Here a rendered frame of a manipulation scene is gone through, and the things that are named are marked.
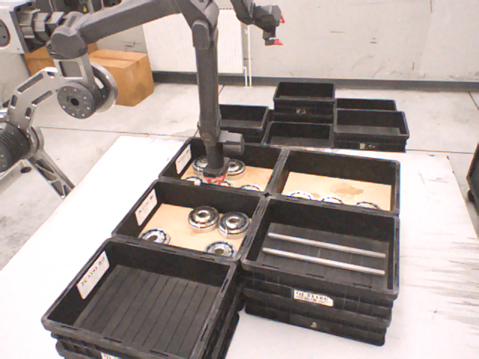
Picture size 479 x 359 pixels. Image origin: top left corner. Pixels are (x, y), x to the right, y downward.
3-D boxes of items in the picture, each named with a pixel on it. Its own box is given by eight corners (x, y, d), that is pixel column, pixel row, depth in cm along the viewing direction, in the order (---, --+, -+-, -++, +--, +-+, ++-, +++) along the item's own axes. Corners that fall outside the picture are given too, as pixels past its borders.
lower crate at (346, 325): (242, 315, 121) (240, 289, 114) (267, 245, 144) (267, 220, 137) (384, 351, 110) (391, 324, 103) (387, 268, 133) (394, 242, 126)
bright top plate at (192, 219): (184, 225, 132) (184, 224, 132) (192, 206, 140) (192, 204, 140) (214, 228, 130) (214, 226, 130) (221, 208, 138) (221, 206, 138)
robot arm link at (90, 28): (199, -40, 94) (188, -18, 88) (224, 13, 104) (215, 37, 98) (60, 16, 113) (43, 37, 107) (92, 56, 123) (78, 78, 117)
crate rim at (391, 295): (238, 268, 109) (238, 262, 108) (266, 200, 132) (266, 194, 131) (397, 302, 98) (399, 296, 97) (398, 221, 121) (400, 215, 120)
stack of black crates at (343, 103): (329, 161, 285) (334, 117, 265) (331, 139, 309) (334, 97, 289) (390, 164, 277) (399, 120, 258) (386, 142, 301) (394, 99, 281)
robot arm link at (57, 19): (49, 12, 111) (39, 22, 108) (83, 12, 109) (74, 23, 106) (63, 42, 118) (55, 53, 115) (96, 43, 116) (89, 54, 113)
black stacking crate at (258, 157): (162, 203, 149) (156, 179, 142) (193, 161, 172) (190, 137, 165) (266, 222, 138) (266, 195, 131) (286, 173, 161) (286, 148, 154)
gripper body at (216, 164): (230, 161, 145) (228, 144, 140) (220, 178, 137) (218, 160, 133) (213, 159, 147) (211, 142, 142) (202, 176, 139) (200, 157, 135)
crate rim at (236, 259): (109, 241, 121) (108, 235, 119) (156, 182, 143) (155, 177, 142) (238, 268, 109) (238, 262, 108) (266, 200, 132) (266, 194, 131)
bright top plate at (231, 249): (197, 263, 118) (197, 262, 118) (208, 239, 126) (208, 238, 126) (231, 268, 116) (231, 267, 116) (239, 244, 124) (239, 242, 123)
